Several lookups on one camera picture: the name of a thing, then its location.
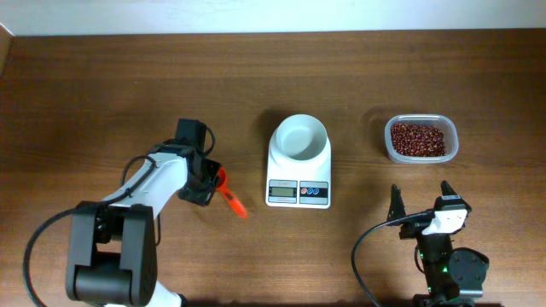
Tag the clear plastic container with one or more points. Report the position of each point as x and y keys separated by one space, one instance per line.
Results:
x=443 y=123

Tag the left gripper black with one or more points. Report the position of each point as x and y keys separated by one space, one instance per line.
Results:
x=197 y=196

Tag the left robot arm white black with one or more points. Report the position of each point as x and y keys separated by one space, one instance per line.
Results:
x=112 y=259

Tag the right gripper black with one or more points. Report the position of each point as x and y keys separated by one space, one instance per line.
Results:
x=415 y=228

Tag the white digital kitchen scale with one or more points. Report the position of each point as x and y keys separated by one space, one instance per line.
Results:
x=298 y=184

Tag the red beans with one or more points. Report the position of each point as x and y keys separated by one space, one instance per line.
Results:
x=417 y=140

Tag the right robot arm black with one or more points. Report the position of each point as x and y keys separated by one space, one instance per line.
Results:
x=454 y=276

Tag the white round bowl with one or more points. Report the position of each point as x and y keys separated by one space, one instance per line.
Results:
x=301 y=137

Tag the orange measuring scoop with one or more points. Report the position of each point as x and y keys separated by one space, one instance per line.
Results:
x=237 y=207

